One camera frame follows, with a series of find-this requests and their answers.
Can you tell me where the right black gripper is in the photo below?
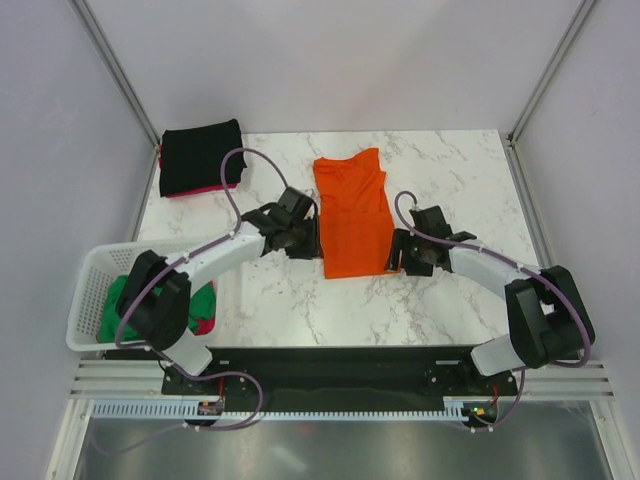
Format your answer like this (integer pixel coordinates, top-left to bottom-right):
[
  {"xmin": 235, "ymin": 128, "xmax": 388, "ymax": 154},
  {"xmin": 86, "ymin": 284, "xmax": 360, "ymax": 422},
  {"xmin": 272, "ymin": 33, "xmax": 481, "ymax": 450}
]
[{"xmin": 383, "ymin": 227, "xmax": 434, "ymax": 277}]

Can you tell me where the orange t-shirt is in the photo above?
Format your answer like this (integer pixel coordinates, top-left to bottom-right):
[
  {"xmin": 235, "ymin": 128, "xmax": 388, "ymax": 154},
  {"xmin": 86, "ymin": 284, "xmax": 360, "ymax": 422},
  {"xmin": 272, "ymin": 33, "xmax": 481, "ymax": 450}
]
[{"xmin": 313, "ymin": 148, "xmax": 394, "ymax": 279}]

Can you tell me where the white plastic basket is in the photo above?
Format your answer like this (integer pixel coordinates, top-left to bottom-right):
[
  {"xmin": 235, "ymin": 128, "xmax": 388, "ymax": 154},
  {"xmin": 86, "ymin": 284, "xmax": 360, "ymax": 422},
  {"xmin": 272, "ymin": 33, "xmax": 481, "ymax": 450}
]
[{"xmin": 66, "ymin": 238, "xmax": 205, "ymax": 352}]

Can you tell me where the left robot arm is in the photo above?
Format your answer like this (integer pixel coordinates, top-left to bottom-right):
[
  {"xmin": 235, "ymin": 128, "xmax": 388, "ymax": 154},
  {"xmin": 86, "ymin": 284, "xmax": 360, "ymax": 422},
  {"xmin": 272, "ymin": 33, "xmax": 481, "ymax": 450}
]
[{"xmin": 115, "ymin": 187, "xmax": 320, "ymax": 393}]

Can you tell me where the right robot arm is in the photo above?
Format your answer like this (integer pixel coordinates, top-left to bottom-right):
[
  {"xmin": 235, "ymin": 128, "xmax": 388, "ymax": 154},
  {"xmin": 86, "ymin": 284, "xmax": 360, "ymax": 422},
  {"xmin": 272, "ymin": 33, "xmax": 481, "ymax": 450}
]
[{"xmin": 386, "ymin": 206, "xmax": 595, "ymax": 394}]

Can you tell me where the black folded t-shirt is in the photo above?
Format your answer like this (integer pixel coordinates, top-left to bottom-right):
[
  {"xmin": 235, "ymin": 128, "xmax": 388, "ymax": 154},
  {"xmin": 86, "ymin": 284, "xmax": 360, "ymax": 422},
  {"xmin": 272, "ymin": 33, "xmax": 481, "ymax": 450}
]
[{"xmin": 159, "ymin": 119, "xmax": 243, "ymax": 198}]

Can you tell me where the green t-shirt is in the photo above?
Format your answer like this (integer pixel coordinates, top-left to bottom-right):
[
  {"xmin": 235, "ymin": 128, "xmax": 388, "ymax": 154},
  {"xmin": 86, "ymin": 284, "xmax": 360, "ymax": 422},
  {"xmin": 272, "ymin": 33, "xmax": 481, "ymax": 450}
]
[{"xmin": 96, "ymin": 275, "xmax": 217, "ymax": 343}]

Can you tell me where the red t-shirt in basket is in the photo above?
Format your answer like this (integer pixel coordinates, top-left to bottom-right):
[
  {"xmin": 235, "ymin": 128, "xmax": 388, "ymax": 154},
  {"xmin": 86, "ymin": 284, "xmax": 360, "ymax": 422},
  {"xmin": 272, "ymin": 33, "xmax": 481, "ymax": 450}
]
[{"xmin": 189, "ymin": 279, "xmax": 219, "ymax": 339}]

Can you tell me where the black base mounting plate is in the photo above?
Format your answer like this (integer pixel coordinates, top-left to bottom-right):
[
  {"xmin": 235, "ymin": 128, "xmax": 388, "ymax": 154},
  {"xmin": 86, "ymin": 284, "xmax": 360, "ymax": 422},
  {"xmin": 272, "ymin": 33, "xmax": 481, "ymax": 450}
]
[{"xmin": 162, "ymin": 346, "xmax": 517, "ymax": 411}]

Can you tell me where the left aluminium frame post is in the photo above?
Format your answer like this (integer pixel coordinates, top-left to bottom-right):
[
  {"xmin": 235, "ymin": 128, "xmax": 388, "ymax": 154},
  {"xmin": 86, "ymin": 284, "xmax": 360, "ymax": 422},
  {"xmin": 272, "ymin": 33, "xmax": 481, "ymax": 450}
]
[{"xmin": 68, "ymin": 0, "xmax": 160, "ymax": 145}]

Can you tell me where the aluminium frame post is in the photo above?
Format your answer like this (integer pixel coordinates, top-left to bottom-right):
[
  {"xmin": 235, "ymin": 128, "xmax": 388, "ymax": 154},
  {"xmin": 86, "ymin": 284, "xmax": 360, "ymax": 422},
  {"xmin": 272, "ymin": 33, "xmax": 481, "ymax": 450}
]
[
  {"xmin": 68, "ymin": 0, "xmax": 160, "ymax": 145},
  {"xmin": 507, "ymin": 0, "xmax": 600, "ymax": 145}
]

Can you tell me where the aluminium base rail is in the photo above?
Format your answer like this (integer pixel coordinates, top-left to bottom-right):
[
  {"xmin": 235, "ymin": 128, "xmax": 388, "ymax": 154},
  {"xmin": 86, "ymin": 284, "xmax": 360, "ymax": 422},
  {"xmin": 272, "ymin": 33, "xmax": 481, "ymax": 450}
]
[{"xmin": 71, "ymin": 360, "xmax": 615, "ymax": 402}]

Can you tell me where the white slotted cable duct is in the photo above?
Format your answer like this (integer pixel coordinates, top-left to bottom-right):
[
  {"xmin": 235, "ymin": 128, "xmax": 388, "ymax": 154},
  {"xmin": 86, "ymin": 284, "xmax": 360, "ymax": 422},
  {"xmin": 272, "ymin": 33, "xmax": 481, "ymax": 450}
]
[{"xmin": 91, "ymin": 399, "xmax": 484, "ymax": 422}]

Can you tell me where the right aluminium frame post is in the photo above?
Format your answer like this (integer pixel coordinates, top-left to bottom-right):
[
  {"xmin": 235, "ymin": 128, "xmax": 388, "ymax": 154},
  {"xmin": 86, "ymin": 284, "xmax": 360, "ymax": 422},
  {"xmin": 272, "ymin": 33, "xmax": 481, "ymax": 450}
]
[{"xmin": 507, "ymin": 0, "xmax": 600, "ymax": 145}]

